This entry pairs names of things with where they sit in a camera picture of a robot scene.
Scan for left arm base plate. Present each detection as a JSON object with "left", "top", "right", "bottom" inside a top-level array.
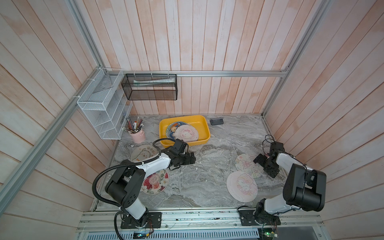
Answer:
[{"left": 121, "top": 212, "right": 162, "bottom": 230}]

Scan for pink pen cup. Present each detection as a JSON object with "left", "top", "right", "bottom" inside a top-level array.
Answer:
[{"left": 123, "top": 117, "right": 146, "bottom": 144}]

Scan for pink ribbon bunny coaster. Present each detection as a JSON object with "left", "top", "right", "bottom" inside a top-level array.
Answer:
[{"left": 235, "top": 154, "right": 264, "bottom": 179}]

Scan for pink unicorn round coaster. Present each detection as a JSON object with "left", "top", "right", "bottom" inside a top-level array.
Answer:
[{"left": 174, "top": 125, "right": 199, "bottom": 143}]

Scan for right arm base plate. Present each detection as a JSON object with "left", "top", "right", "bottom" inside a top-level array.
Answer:
[{"left": 238, "top": 208, "right": 281, "bottom": 226}]

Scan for white bear green coaster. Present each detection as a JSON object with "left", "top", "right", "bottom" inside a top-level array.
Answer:
[{"left": 130, "top": 145, "right": 158, "bottom": 163}]

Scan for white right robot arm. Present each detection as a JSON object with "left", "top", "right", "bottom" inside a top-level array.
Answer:
[{"left": 254, "top": 142, "right": 327, "bottom": 218}]

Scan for large pink unicorn coaster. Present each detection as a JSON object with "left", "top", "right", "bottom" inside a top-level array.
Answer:
[{"left": 227, "top": 171, "right": 258, "bottom": 203}]

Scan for black corrugated cable conduit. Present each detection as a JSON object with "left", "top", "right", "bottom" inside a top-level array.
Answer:
[{"left": 91, "top": 137, "right": 181, "bottom": 240}]

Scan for blue bear car coaster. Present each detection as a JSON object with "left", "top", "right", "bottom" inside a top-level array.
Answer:
[{"left": 166, "top": 122, "right": 187, "bottom": 140}]

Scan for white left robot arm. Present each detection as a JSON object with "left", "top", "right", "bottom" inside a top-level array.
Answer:
[{"left": 105, "top": 139, "right": 196, "bottom": 220}]

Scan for grey hole punch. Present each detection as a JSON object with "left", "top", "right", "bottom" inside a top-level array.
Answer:
[{"left": 210, "top": 118, "right": 224, "bottom": 126}]

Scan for white wire mesh shelf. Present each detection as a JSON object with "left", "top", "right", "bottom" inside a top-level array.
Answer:
[{"left": 77, "top": 68, "right": 132, "bottom": 140}]

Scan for black wire mesh basket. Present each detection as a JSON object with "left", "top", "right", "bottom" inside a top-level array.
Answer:
[{"left": 121, "top": 73, "right": 178, "bottom": 101}]

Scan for floral rose round coaster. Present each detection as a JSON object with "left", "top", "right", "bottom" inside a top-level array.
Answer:
[{"left": 141, "top": 170, "right": 170, "bottom": 195}]

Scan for yellow plastic storage box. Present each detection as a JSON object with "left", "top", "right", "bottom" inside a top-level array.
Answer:
[{"left": 159, "top": 115, "right": 211, "bottom": 147}]

